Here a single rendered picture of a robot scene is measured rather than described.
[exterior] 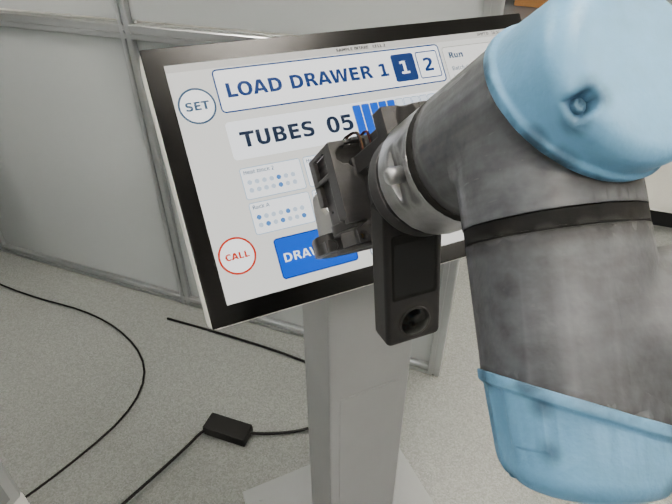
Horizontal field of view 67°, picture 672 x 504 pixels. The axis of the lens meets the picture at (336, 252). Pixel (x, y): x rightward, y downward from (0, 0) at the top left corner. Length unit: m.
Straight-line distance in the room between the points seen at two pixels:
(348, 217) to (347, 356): 0.49
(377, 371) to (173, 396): 1.01
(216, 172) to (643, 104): 0.45
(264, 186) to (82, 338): 1.60
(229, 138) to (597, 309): 0.46
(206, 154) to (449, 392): 1.35
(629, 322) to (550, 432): 0.05
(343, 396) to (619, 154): 0.76
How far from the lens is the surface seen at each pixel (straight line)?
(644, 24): 0.22
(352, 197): 0.37
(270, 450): 1.61
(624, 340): 0.21
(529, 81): 0.20
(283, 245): 0.57
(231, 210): 0.56
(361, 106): 0.64
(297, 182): 0.58
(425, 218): 0.29
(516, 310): 0.21
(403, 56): 0.70
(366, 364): 0.87
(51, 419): 1.88
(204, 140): 0.58
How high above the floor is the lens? 1.33
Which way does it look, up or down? 35 degrees down
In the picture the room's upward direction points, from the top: straight up
